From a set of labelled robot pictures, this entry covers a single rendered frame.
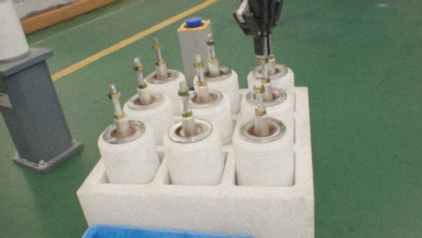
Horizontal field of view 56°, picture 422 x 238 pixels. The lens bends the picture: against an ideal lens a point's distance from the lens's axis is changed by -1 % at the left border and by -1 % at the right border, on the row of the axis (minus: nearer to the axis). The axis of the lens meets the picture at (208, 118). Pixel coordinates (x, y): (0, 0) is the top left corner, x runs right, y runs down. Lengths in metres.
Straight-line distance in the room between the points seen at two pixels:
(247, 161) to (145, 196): 0.18
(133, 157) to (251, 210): 0.21
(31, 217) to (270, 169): 0.61
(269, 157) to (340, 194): 0.33
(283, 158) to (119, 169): 0.27
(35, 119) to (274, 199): 0.70
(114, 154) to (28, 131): 0.49
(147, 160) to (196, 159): 0.10
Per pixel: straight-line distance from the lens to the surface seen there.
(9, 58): 1.09
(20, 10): 2.86
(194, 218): 0.67
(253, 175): 0.64
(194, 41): 1.00
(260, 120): 0.62
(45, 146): 1.15
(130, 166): 0.69
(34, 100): 1.11
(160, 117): 0.77
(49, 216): 1.01
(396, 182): 0.96
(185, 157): 0.64
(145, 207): 0.69
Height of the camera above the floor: 0.58
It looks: 28 degrees down
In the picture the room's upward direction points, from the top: 8 degrees counter-clockwise
